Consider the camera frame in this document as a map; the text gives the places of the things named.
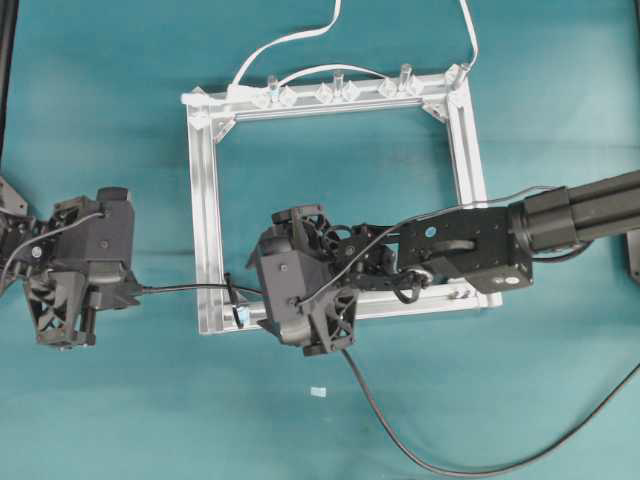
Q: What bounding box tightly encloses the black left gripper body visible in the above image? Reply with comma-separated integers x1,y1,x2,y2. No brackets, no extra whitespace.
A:
22,218,140,349

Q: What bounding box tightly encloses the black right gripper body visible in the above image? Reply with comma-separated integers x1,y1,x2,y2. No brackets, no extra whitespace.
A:
255,205,358,356

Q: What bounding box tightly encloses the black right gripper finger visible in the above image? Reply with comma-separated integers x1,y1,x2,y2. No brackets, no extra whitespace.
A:
245,248,258,270

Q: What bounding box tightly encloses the black usb cable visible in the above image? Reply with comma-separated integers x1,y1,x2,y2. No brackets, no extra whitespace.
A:
137,283,640,476

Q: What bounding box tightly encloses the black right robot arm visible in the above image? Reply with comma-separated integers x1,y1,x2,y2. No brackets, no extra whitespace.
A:
247,172,639,356

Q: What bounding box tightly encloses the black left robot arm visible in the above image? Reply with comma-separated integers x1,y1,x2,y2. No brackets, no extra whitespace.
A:
1,187,142,350

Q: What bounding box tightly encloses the small blue tape piece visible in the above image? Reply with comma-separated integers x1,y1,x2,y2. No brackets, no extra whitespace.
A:
310,386,327,398

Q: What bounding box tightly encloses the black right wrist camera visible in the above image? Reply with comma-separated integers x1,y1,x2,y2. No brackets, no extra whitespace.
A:
256,235,329,347

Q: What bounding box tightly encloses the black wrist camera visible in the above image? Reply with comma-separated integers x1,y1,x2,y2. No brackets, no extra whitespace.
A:
51,187,135,285
256,235,329,347

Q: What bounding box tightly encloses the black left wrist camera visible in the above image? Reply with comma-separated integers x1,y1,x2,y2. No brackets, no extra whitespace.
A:
51,187,135,285

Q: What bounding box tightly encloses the white flat ethernet cable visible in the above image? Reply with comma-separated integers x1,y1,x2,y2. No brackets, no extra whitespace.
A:
182,0,481,106

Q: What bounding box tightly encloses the aluminium post with blue tape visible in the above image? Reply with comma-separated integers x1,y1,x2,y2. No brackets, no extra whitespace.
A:
267,75,280,103

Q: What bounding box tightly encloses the aluminium standoff post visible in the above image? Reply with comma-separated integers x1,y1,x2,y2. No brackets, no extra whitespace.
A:
398,63,412,93
454,63,471,89
332,70,344,102

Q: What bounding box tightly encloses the aluminium extrusion frame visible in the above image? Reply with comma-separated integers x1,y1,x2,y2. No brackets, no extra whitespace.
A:
180,62,504,335

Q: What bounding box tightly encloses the black vertical rail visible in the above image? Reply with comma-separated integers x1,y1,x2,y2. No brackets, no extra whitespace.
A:
0,0,20,152

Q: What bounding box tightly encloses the grey mount plate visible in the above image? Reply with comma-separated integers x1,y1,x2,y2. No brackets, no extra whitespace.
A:
624,230,640,285

